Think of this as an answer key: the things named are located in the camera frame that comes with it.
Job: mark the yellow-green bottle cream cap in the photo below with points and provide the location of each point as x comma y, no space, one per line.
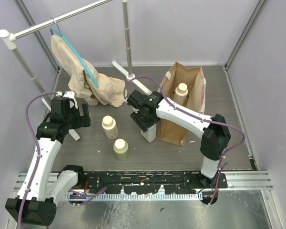
121,149

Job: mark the beige cloth garment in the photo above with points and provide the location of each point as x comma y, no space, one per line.
110,90

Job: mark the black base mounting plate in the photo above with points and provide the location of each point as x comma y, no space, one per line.
145,182

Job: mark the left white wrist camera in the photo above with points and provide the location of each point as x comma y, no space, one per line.
71,95

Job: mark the cream bottle beige cap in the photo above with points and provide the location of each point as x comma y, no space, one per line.
180,93

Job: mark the blue clothes hanger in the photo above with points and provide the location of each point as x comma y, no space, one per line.
86,68

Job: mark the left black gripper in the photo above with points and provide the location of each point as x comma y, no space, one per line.
80,117

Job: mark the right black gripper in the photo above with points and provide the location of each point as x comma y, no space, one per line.
143,125

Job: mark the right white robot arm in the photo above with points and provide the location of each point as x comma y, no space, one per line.
213,131

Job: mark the beige bottle pink cap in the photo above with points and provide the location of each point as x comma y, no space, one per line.
110,127

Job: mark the brown canvas bag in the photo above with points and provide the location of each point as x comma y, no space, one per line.
175,122

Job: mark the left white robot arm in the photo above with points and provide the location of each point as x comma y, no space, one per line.
36,201

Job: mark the white square bottle black cap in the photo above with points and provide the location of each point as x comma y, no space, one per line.
150,133

